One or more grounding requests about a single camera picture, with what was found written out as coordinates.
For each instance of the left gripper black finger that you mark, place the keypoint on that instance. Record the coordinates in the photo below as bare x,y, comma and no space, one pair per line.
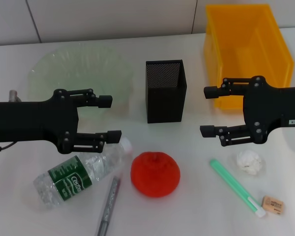
113,136
104,101

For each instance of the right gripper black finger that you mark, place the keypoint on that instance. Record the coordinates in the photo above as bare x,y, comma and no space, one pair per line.
207,131
211,92

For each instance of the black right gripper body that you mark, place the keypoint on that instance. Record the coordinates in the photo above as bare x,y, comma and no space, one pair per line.
273,105

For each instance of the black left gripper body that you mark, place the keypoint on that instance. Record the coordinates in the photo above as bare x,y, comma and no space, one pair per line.
34,120

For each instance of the white paper ball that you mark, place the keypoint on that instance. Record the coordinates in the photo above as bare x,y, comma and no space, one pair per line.
248,162

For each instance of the red-orange toy orange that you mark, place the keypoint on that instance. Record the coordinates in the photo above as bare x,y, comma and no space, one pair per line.
155,175

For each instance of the green white pen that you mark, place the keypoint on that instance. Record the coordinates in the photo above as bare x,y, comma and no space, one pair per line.
232,183

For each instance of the clear water bottle green label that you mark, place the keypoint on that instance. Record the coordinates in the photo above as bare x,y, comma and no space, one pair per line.
71,177

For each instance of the clear green glass fruit plate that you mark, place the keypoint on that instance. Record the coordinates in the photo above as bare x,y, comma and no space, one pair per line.
88,68

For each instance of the black mesh pen holder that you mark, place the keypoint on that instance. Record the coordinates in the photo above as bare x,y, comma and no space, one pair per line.
166,105

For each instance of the grey marker pen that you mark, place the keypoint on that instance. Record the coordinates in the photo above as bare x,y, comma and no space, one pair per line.
109,201

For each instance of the beige eraser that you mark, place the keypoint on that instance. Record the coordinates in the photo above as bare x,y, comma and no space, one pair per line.
273,202

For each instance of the left gripper silver connector stub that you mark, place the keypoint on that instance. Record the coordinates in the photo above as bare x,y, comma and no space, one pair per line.
13,96

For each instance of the yellow plastic bin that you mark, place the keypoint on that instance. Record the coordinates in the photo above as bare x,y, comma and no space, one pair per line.
236,37

